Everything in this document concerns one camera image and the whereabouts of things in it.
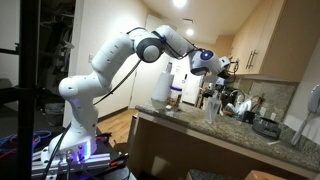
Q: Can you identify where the black metal pole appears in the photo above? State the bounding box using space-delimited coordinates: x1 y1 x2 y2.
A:
16 0 42 180

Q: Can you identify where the clear glass cup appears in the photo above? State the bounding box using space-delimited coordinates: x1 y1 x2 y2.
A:
203 95 223 125

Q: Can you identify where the metal cabinet handle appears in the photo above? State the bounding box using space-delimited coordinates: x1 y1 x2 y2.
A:
245 50 253 70
249 49 258 70

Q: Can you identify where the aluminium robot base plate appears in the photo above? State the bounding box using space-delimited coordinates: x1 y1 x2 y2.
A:
31 147 113 178

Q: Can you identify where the black countertop appliance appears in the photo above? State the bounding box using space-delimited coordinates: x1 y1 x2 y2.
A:
251 116 283 140

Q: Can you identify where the metal kitchen faucet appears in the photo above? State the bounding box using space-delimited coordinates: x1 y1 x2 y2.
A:
228 89 247 105

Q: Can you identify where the wooden wall cabinet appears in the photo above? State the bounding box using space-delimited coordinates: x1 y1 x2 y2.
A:
228 0 320 84

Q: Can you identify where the blue cable bundle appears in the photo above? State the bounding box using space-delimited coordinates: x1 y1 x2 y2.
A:
0 129 53 155

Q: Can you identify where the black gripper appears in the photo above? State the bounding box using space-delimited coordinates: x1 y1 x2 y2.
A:
202 73 228 88

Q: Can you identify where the white kitchen items pile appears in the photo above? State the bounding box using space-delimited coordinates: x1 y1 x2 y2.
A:
225 99 253 117

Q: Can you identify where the granite countertop with wood edge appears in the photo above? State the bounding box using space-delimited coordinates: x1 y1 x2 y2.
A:
128 111 318 180

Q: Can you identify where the jar with blue lid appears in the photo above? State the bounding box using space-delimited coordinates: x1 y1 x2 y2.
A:
169 85 184 108

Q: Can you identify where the white paper towel roll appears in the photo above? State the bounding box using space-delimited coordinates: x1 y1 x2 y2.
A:
151 61 176 103

